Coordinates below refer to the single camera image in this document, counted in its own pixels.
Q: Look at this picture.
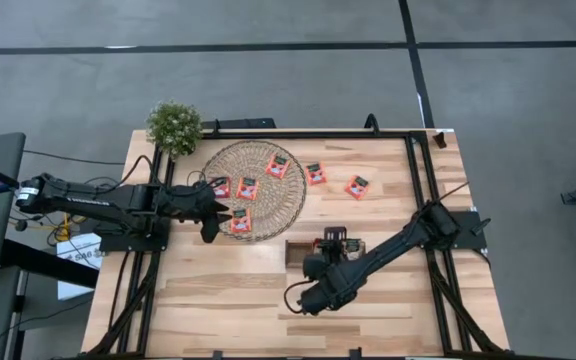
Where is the looped black right wrist cable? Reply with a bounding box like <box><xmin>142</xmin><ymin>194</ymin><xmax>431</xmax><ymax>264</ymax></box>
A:
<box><xmin>282</xmin><ymin>278</ymin><xmax>315</xmax><ymax>316</ymax></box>

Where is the orange peach tea packet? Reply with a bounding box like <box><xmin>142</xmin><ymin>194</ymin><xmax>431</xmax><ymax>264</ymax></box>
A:
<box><xmin>344</xmin><ymin>174</ymin><xmax>371</xmax><ymax>201</ymax></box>
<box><xmin>265</xmin><ymin>153</ymin><xmax>292</xmax><ymax>180</ymax></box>
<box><xmin>230</xmin><ymin>207</ymin><xmax>254</xmax><ymax>234</ymax></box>
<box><xmin>236</xmin><ymin>176</ymin><xmax>260</xmax><ymax>201</ymax></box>

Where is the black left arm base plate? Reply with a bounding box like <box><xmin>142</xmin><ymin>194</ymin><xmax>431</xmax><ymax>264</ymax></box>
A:
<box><xmin>98</xmin><ymin>214</ymin><xmax>173</xmax><ymax>253</ymax></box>

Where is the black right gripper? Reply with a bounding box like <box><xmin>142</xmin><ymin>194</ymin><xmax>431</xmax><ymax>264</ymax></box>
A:
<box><xmin>313</xmin><ymin>226</ymin><xmax>365</xmax><ymax>266</ymax></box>

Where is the round woven placemat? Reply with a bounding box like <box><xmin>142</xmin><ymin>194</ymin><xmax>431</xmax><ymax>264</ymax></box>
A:
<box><xmin>198</xmin><ymin>138</ymin><xmax>308</xmax><ymax>242</ymax></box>

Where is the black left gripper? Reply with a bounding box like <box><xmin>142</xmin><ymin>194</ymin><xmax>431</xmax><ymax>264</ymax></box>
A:
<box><xmin>160</xmin><ymin>182</ymin><xmax>233</xmax><ymax>244</ymax></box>

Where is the red strawberry tea packet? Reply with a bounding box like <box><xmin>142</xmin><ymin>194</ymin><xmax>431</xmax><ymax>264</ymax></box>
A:
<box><xmin>211</xmin><ymin>176</ymin><xmax>233</xmax><ymax>200</ymax></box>
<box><xmin>304</xmin><ymin>161</ymin><xmax>328</xmax><ymax>187</ymax></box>

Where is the yellow floor cable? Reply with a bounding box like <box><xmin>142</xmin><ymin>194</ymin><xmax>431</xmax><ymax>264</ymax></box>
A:
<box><xmin>50</xmin><ymin>207</ymin><xmax>92</xmax><ymax>244</ymax></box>

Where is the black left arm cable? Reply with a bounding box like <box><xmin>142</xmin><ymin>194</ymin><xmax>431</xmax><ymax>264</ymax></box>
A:
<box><xmin>82</xmin><ymin>153</ymin><xmax>219</xmax><ymax>199</ymax></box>

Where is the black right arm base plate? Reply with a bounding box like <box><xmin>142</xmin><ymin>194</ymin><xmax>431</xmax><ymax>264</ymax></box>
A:
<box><xmin>413</xmin><ymin>209</ymin><xmax>489</xmax><ymax>251</ymax></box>

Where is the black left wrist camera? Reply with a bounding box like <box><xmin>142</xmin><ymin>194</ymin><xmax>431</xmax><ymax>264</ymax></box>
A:
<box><xmin>170</xmin><ymin>183</ymin><xmax>204</xmax><ymax>209</ymax></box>

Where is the white paper sheet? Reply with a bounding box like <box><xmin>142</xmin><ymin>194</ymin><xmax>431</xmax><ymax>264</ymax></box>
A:
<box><xmin>56</xmin><ymin>232</ymin><xmax>105</xmax><ymax>301</ymax></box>

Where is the wooden tea organiser box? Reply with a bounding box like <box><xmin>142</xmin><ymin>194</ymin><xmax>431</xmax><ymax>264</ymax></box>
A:
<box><xmin>284</xmin><ymin>238</ymin><xmax>368</xmax><ymax>271</ymax></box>

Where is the green plant in black pot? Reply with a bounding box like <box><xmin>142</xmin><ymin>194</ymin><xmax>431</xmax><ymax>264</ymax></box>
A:
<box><xmin>146</xmin><ymin>99</ymin><xmax>204</xmax><ymax>159</ymax></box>

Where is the black bar behind table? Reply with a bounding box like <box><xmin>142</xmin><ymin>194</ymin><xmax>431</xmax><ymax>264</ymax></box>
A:
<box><xmin>201</xmin><ymin>117</ymin><xmax>278</xmax><ymax>132</ymax></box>

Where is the beige vanilla tea packet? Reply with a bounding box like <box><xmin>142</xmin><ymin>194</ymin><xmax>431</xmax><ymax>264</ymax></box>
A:
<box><xmin>345</xmin><ymin>238</ymin><xmax>366</xmax><ymax>261</ymax></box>

